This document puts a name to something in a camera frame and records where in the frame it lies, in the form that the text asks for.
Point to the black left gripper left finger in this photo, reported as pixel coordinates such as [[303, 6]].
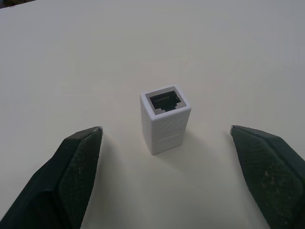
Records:
[[57, 181]]

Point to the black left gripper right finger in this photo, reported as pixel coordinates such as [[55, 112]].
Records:
[[269, 176]]

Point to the white ethernet coupler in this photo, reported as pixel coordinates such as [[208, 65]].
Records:
[[166, 130]]

